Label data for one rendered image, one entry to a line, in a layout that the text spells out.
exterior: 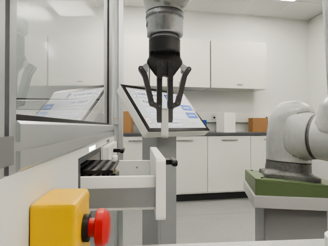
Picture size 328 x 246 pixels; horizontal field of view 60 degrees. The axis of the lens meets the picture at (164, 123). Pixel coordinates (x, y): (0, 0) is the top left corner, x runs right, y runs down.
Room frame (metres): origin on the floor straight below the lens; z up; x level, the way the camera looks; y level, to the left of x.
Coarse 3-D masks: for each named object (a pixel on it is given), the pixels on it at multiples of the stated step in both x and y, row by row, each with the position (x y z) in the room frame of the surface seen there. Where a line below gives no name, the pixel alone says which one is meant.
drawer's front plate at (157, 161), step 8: (152, 152) 0.64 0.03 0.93; (160, 152) 0.62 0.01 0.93; (152, 160) 0.64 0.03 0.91; (160, 160) 0.50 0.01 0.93; (152, 168) 0.64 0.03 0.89; (160, 168) 0.50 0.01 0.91; (160, 176) 0.50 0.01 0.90; (160, 184) 0.50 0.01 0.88; (160, 192) 0.50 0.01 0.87; (160, 200) 0.50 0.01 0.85; (160, 208) 0.50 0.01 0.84; (160, 216) 0.50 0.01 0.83
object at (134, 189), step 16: (128, 160) 0.76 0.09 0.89; (144, 160) 0.76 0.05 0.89; (96, 176) 0.52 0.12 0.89; (112, 176) 0.52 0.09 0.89; (128, 176) 0.52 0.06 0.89; (144, 176) 0.52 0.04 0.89; (96, 192) 0.51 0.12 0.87; (112, 192) 0.51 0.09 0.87; (128, 192) 0.51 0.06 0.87; (144, 192) 0.52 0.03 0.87; (96, 208) 0.51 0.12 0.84; (112, 208) 0.51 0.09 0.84; (128, 208) 0.52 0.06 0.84; (144, 208) 0.52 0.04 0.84
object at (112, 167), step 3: (111, 162) 0.68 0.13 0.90; (114, 162) 0.68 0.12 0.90; (117, 162) 0.67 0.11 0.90; (108, 165) 0.62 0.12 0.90; (111, 165) 0.62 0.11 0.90; (114, 165) 0.61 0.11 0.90; (105, 168) 0.57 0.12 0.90; (108, 168) 0.58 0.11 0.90; (111, 168) 0.58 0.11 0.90; (114, 168) 0.59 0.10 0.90; (105, 171) 0.55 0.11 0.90; (108, 171) 0.55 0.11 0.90; (111, 171) 0.55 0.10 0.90
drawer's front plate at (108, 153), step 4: (108, 144) 0.88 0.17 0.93; (112, 144) 0.92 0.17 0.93; (116, 144) 1.07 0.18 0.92; (104, 148) 0.80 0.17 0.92; (108, 148) 0.81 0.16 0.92; (112, 148) 0.92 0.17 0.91; (104, 152) 0.80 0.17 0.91; (108, 152) 0.81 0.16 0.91; (112, 152) 0.92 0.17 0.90; (116, 152) 1.07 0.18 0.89; (104, 156) 0.80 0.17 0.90; (108, 156) 0.81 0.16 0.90
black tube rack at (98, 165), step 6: (84, 162) 0.68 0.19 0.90; (90, 162) 0.68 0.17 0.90; (96, 162) 0.68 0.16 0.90; (102, 162) 0.67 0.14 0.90; (108, 162) 0.68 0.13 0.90; (84, 168) 0.57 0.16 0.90; (90, 168) 0.57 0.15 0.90; (96, 168) 0.57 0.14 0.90; (102, 168) 0.57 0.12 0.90; (84, 174) 0.67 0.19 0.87; (90, 174) 0.68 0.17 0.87; (96, 174) 0.68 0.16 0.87; (102, 174) 0.56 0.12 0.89; (108, 174) 0.63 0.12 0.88; (114, 174) 0.68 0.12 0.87
